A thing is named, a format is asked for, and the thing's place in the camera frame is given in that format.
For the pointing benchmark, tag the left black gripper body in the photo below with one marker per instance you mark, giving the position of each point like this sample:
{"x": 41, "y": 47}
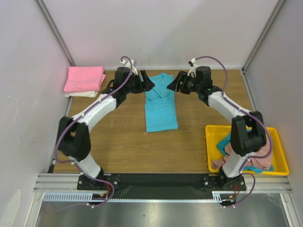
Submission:
{"x": 135, "y": 85}

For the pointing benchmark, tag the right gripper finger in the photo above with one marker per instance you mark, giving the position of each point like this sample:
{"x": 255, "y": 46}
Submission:
{"x": 177, "y": 85}
{"x": 182, "y": 76}

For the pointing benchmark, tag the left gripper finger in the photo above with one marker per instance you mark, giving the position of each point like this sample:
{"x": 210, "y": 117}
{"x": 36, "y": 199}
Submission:
{"x": 146, "y": 86}
{"x": 144, "y": 76}

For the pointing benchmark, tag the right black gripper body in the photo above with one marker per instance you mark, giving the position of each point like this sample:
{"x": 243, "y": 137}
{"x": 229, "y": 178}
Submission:
{"x": 181, "y": 82}

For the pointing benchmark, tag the turquoise t shirt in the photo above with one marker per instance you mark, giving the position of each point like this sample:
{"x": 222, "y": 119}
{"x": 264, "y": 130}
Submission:
{"x": 160, "y": 109}
{"x": 222, "y": 144}

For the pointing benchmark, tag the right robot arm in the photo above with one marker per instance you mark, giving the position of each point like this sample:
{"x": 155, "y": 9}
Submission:
{"x": 247, "y": 130}

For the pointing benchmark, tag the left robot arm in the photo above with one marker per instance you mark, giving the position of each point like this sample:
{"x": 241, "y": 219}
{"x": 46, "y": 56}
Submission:
{"x": 73, "y": 136}

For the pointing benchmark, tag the folded white t shirt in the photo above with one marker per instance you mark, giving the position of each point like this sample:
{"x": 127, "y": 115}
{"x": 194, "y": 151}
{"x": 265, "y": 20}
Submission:
{"x": 90, "y": 94}

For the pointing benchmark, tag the folded pink t shirt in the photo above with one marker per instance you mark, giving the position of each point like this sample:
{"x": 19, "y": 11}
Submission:
{"x": 84, "y": 79}

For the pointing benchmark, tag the yellow plastic bin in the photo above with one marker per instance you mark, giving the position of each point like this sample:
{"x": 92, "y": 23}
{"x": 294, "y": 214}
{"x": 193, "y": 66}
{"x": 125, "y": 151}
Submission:
{"x": 215, "y": 134}

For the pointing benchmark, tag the dusty pink t shirt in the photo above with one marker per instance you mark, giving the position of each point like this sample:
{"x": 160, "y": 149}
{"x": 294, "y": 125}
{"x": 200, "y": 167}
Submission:
{"x": 260, "y": 158}

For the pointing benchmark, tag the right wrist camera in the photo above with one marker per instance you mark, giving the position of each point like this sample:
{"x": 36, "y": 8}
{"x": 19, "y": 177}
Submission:
{"x": 193, "y": 66}

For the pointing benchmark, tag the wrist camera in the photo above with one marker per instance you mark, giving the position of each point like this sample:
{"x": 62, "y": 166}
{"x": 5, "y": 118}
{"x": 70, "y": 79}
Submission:
{"x": 131, "y": 65}
{"x": 193, "y": 66}

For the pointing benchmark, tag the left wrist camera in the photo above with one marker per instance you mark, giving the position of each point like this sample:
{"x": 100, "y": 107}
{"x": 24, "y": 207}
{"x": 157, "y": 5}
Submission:
{"x": 131, "y": 65}

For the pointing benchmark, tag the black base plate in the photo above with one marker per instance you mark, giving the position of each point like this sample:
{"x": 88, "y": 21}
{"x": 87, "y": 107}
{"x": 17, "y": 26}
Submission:
{"x": 171, "y": 183}

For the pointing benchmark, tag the white cable duct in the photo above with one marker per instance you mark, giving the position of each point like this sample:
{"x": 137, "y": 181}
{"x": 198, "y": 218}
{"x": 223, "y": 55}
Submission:
{"x": 137, "y": 196}

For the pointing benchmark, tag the aluminium front rail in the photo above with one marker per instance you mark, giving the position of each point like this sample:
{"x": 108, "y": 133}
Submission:
{"x": 67, "y": 182}

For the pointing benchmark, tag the right aluminium frame post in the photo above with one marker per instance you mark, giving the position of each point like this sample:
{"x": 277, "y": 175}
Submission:
{"x": 271, "y": 19}

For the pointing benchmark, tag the aluminium frame post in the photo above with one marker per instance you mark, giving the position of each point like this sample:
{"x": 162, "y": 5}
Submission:
{"x": 271, "y": 19}
{"x": 55, "y": 31}

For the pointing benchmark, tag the left aluminium frame post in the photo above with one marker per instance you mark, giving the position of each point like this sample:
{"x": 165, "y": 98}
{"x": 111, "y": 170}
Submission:
{"x": 55, "y": 31}

